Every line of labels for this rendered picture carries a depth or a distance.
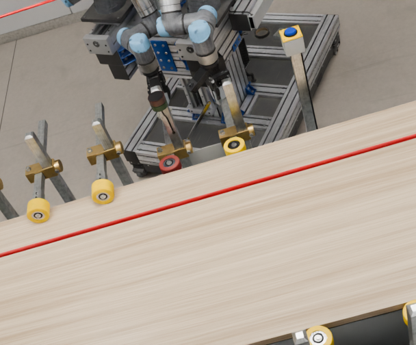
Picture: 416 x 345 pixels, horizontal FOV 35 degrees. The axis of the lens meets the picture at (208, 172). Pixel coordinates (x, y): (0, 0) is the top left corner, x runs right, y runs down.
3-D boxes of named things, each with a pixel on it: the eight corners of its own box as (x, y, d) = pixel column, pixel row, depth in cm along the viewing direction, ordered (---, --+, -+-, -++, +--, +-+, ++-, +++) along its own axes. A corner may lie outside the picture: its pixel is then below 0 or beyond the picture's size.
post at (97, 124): (134, 201, 280) (90, 118, 246) (142, 198, 279) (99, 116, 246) (135, 207, 277) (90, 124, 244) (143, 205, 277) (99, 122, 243)
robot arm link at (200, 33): (210, 16, 235) (206, 30, 229) (217, 41, 242) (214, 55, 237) (189, 18, 237) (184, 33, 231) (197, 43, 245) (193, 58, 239)
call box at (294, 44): (282, 48, 238) (278, 30, 232) (302, 42, 237) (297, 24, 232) (287, 59, 233) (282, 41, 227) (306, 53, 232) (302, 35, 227)
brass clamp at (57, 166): (31, 173, 263) (25, 165, 259) (63, 163, 262) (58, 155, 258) (30, 185, 259) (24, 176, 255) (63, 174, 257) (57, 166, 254)
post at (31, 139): (75, 213, 280) (23, 132, 246) (83, 211, 280) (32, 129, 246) (75, 219, 277) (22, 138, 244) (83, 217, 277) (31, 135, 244)
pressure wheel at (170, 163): (166, 177, 259) (157, 157, 251) (186, 171, 259) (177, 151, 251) (168, 192, 254) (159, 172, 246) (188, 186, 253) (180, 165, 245)
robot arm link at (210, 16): (186, 5, 246) (180, 24, 239) (215, 1, 243) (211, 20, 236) (192, 23, 252) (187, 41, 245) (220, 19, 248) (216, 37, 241)
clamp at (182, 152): (160, 156, 265) (156, 147, 261) (192, 146, 264) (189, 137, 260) (161, 165, 261) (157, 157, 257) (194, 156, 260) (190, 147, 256)
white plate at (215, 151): (167, 176, 274) (159, 159, 267) (228, 159, 271) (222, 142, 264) (167, 177, 273) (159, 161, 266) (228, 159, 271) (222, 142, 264)
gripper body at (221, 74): (232, 83, 250) (225, 57, 242) (213, 94, 249) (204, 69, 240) (223, 73, 255) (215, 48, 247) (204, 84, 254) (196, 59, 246)
